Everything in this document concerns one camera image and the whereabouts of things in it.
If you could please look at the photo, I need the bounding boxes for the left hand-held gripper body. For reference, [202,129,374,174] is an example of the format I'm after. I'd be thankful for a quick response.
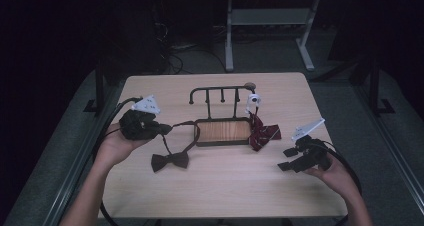
[118,94,162,141]

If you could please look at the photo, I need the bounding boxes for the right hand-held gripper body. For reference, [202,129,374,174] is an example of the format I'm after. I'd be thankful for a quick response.
[289,117,333,173]

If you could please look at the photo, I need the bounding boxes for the black bow tie with strap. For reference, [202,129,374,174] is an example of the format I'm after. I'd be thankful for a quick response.
[150,120,201,173]

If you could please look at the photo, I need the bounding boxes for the red striped bow tie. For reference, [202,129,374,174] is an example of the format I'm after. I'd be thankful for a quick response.
[245,93,283,153]

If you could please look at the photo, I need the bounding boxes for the black hook rack wooden tray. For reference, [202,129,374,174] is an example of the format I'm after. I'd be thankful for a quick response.
[188,82,258,148]

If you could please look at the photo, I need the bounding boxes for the person's left hand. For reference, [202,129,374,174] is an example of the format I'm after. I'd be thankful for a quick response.
[94,121,152,169]

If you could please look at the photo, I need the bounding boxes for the person's right hand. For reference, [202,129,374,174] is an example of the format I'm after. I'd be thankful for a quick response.
[304,153,360,196]

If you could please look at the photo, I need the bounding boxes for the black metal stand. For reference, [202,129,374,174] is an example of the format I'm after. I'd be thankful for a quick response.
[83,57,108,115]
[366,57,397,117]

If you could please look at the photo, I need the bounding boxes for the black floor cables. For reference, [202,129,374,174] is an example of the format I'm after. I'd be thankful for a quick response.
[159,42,228,75]

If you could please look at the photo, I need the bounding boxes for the grey metal floor rail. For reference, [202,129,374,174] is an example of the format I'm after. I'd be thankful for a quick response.
[41,82,124,226]
[353,82,424,207]

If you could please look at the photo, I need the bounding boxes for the white metal desk frame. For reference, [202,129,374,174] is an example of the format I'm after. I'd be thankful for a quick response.
[224,0,321,73]

